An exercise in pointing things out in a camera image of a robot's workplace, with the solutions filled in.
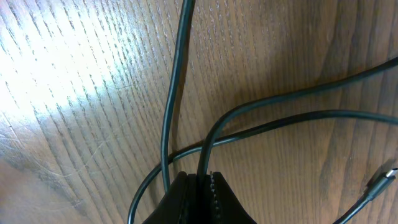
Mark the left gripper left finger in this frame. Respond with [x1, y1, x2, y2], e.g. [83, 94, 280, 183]
[143, 172, 198, 224]

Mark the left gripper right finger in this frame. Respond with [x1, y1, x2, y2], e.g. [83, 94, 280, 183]
[198, 172, 256, 224]

